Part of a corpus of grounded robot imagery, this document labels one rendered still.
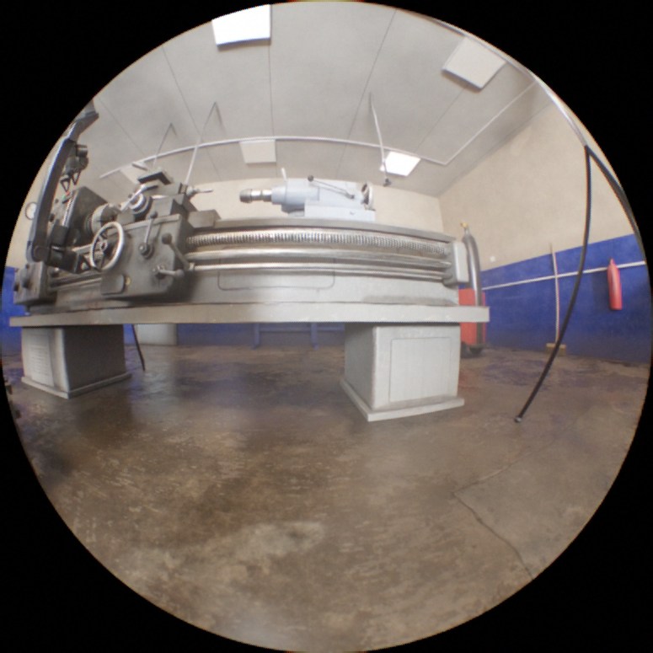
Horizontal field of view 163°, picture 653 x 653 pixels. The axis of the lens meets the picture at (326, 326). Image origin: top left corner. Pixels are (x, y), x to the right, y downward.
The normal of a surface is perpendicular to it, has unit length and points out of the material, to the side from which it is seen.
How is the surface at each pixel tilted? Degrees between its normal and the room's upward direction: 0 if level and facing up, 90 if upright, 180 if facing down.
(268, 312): 90
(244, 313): 90
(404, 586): 0
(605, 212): 90
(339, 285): 90
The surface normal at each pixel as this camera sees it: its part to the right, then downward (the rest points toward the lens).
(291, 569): 0.00, -1.00
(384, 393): 0.13, 0.01
